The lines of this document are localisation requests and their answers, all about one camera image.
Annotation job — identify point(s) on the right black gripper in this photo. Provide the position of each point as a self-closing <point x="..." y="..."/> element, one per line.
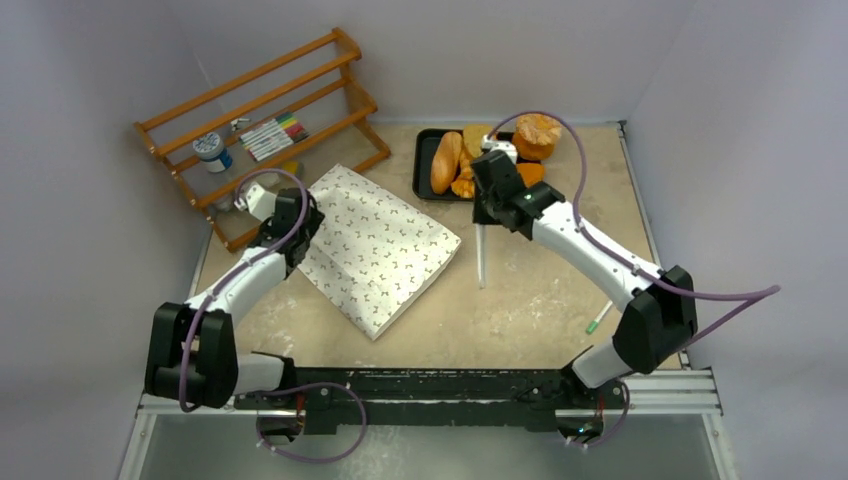
<point x="488" y="208"/>

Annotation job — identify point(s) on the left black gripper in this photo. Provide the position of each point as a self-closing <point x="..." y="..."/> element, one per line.
<point x="315" y="219"/>

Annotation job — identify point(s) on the round fake bread roll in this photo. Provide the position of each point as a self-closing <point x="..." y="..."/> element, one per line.
<point x="531" y="173"/>

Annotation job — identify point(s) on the braided fake bread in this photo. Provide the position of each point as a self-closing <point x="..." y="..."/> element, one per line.
<point x="463" y="186"/>

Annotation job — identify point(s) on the long fake bread loaf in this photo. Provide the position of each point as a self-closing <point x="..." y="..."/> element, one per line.
<point x="445" y="162"/>

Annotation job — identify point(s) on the fake bread slice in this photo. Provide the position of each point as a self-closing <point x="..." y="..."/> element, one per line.
<point x="473" y="136"/>

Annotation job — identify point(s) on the fake muffin orange cup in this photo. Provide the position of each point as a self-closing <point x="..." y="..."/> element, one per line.
<point x="536" y="136"/>

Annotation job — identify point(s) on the patterned white paper bag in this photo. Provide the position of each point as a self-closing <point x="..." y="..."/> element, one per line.
<point x="373" y="254"/>

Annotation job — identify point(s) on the black plastic tray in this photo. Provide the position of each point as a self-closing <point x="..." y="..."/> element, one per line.
<point x="425" y="147"/>

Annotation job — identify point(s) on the fake croissant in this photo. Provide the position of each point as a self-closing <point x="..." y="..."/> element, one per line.
<point x="465" y="161"/>

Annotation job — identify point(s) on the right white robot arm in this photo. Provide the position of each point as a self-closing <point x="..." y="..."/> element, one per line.
<point x="656" y="321"/>

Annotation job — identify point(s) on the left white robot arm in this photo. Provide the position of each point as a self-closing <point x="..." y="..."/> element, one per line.
<point x="192" y="356"/>

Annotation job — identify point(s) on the yellow grey eraser block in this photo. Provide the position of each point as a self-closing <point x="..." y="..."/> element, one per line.
<point x="295" y="168"/>

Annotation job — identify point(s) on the pack of coloured markers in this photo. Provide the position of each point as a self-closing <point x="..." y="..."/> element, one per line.
<point x="273" y="136"/>

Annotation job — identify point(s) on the blue lid jar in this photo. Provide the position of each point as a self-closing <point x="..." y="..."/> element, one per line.
<point x="212" y="152"/>

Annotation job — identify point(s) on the orange wooden rack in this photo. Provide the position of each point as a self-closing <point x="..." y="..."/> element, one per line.
<point x="360" y="105"/>

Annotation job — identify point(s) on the green cap white marker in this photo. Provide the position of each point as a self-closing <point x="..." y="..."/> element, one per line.
<point x="594" y="323"/>

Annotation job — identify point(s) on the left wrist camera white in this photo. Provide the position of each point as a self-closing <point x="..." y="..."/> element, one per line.
<point x="256" y="200"/>

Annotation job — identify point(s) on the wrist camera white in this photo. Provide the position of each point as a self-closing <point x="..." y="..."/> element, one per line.
<point x="491" y="143"/>
<point x="256" y="200"/>

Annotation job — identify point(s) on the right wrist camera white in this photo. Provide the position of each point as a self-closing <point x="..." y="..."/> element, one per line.
<point x="491" y="143"/>

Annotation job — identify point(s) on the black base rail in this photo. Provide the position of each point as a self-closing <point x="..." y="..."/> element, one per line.
<point x="322" y="399"/>

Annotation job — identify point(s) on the aluminium frame rail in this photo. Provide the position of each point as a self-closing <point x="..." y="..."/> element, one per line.
<point x="664" y="392"/>

